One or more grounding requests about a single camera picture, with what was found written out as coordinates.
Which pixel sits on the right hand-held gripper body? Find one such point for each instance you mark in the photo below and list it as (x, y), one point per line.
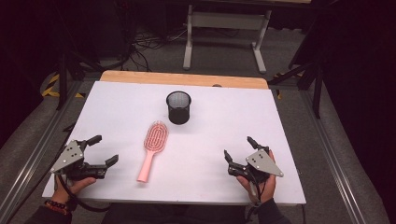
(263, 163)

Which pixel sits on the black mesh pen cup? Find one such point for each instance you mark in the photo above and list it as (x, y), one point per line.
(178, 112)

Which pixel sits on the aluminium floor rail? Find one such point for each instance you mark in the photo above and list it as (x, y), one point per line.
(34, 155)
(333, 155)

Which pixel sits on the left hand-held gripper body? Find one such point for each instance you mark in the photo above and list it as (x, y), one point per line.
(70, 157)

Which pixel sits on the white table board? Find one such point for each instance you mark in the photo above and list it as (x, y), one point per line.
(199, 174)

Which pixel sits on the pink hairbrush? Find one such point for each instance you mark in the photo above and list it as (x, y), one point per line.
(153, 146)

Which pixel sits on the yellow black hazard tape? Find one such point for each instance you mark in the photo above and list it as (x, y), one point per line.
(49, 88)

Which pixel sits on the person's dark lap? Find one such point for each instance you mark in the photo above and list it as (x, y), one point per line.
(174, 215)

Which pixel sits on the wooden table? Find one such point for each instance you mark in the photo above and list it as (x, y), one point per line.
(186, 79)

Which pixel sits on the grey metal table frame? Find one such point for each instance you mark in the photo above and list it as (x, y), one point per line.
(227, 20)

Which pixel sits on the person's left hand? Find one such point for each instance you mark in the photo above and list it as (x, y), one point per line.
(76, 186)

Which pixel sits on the person's right hand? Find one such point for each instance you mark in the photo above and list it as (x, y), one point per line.
(267, 188)

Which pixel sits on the black metal stand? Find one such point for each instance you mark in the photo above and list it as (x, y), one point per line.
(63, 81)
(317, 93)

